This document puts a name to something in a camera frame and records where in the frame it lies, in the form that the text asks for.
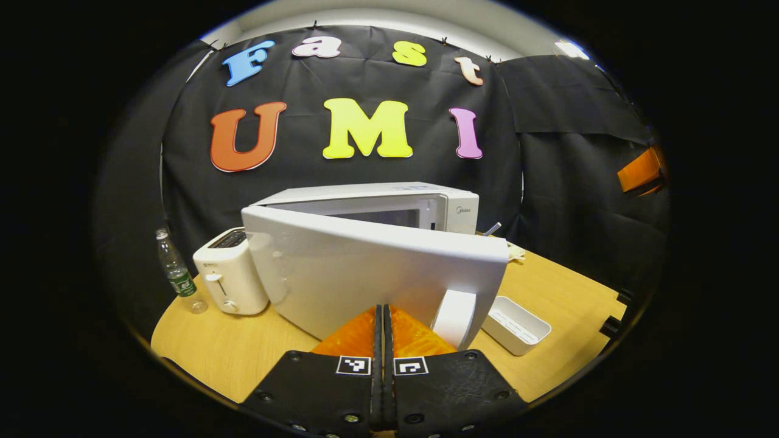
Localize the clear plastic water bottle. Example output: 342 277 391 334
155 228 208 315

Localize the black backdrop cloth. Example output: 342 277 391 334
91 24 670 341

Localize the white toaster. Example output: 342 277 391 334
193 227 270 316

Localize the white microwave oven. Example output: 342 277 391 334
241 182 509 352

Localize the white rectangular tray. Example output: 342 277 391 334
481 296 553 357

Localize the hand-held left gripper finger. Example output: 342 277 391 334
239 304 384 438
383 304 529 438

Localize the ceiling light panel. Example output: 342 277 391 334
555 39 591 61

